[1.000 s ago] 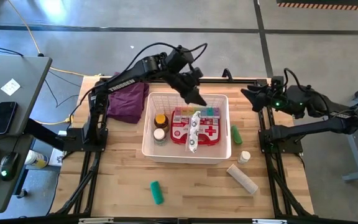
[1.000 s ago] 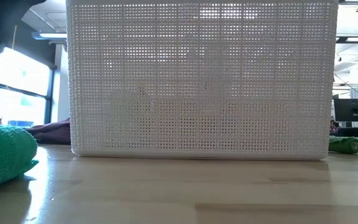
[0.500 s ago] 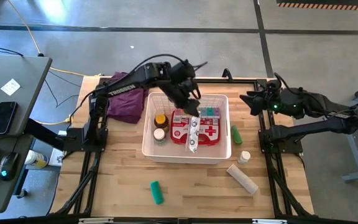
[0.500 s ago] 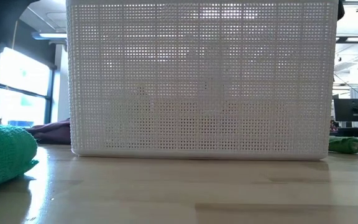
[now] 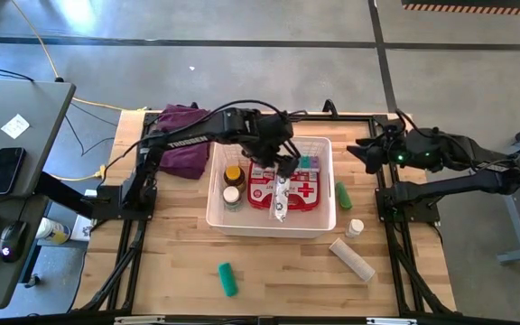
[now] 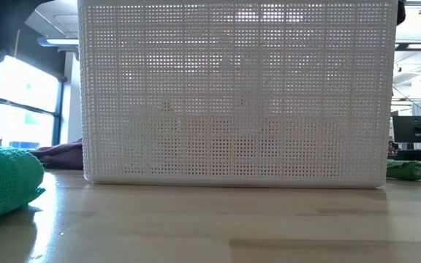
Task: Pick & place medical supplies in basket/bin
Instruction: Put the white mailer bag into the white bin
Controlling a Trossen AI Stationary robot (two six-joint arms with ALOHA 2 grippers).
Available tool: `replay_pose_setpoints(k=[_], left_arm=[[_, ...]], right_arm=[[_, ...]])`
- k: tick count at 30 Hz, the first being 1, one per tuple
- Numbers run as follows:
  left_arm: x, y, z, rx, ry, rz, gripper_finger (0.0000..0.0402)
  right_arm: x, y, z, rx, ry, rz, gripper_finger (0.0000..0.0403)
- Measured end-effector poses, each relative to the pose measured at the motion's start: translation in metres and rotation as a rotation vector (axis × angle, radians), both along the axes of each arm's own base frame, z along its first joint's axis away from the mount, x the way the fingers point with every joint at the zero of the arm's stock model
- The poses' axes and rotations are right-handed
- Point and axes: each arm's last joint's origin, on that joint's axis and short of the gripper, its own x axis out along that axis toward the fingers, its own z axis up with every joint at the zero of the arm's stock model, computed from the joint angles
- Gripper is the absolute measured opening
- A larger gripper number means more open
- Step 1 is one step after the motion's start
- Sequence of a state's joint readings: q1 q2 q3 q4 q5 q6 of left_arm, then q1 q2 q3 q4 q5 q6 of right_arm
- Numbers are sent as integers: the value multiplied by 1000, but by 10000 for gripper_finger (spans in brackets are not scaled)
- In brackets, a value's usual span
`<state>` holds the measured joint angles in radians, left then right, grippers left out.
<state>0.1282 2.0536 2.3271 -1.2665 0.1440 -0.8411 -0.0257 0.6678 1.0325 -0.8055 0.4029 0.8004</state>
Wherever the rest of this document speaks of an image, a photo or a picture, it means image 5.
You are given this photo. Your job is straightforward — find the amber bottle with yellow lid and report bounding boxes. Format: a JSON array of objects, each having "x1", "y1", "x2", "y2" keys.
[{"x1": 222, "y1": 164, "x2": 247, "y2": 195}]

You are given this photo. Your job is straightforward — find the black aluminium table frame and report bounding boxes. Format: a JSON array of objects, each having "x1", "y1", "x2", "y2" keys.
[{"x1": 72, "y1": 110, "x2": 458, "y2": 325}]

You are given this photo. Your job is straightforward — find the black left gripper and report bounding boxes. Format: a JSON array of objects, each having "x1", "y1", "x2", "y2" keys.
[{"x1": 241, "y1": 112, "x2": 302, "y2": 178}]

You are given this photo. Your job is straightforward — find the teal bandage roll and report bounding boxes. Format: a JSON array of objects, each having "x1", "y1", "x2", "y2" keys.
[{"x1": 217, "y1": 261, "x2": 240, "y2": 298}]

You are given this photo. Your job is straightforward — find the yellow floor cable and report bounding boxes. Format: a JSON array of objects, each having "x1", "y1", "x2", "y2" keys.
[{"x1": 9, "y1": 0, "x2": 149, "y2": 182}]

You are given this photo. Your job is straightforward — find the silver metal bracket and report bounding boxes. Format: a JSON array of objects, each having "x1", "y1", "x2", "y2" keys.
[
  {"x1": 366, "y1": 317, "x2": 418, "y2": 325},
  {"x1": 114, "y1": 315, "x2": 167, "y2": 325}
]

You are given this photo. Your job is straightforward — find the small white pill bottle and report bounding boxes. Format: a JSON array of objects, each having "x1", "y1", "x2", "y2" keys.
[{"x1": 344, "y1": 218, "x2": 366, "y2": 239}]

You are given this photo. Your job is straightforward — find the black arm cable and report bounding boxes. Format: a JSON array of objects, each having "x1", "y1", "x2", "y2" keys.
[
  {"x1": 104, "y1": 98, "x2": 309, "y2": 181},
  {"x1": 394, "y1": 107, "x2": 424, "y2": 137}
]

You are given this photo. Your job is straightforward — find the white can with yellow label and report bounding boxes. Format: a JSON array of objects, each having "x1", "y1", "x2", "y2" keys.
[{"x1": 35, "y1": 217, "x2": 71, "y2": 246}]

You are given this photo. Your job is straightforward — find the grey office desk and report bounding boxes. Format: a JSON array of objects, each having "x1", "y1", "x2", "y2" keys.
[{"x1": 0, "y1": 79, "x2": 77, "y2": 311}]

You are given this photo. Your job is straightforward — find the purple folded cloth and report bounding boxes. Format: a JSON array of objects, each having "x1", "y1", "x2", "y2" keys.
[{"x1": 154, "y1": 103, "x2": 214, "y2": 181}]

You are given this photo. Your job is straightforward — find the bright green bandage roll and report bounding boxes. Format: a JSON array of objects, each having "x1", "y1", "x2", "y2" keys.
[{"x1": 334, "y1": 181, "x2": 354, "y2": 211}]

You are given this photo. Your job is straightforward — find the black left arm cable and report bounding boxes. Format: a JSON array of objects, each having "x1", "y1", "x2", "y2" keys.
[{"x1": 104, "y1": 98, "x2": 309, "y2": 181}]

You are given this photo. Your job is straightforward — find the black mat with hazard stripe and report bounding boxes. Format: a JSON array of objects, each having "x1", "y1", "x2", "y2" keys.
[{"x1": 402, "y1": 0, "x2": 520, "y2": 17}]

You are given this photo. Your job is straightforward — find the white printed sheet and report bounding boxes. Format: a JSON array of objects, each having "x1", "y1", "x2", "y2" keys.
[{"x1": 70, "y1": 188, "x2": 98, "y2": 243}]

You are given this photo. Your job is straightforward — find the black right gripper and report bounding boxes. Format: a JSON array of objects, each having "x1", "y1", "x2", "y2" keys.
[{"x1": 347, "y1": 128, "x2": 444, "y2": 176}]

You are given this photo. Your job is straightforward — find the rainbow weekly pill organizer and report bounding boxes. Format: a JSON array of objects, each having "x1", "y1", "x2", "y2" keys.
[{"x1": 296, "y1": 154, "x2": 320, "y2": 172}]

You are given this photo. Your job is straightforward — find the black smartphone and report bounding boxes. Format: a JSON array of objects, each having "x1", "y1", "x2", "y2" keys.
[{"x1": 0, "y1": 146, "x2": 26, "y2": 196}]

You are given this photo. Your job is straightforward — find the black desk foot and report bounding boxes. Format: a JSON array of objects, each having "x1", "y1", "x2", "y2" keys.
[{"x1": 18, "y1": 170, "x2": 97, "y2": 290}]

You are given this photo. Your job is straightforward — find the white perforated plastic basket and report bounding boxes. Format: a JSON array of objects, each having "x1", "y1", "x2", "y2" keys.
[{"x1": 204, "y1": 135, "x2": 338, "y2": 240}]

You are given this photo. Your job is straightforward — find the black computer mouse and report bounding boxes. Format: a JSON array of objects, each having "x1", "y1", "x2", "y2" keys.
[{"x1": 0, "y1": 219, "x2": 29, "y2": 264}]

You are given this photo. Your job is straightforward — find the red first aid kit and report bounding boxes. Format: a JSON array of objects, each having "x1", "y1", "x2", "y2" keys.
[{"x1": 246, "y1": 161, "x2": 322, "y2": 213}]

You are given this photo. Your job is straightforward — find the white paper note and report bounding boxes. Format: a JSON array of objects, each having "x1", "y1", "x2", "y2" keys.
[{"x1": 0, "y1": 113, "x2": 31, "y2": 140}]

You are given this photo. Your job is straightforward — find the clear bottle with white lid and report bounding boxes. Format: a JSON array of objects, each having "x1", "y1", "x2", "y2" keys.
[{"x1": 221, "y1": 185, "x2": 246, "y2": 213}]

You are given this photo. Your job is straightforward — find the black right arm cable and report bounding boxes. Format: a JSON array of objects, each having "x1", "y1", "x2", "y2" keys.
[{"x1": 394, "y1": 107, "x2": 424, "y2": 137}]

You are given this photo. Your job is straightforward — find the beige gauze roll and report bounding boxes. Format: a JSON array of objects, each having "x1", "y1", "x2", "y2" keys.
[{"x1": 328, "y1": 237, "x2": 376, "y2": 283}]

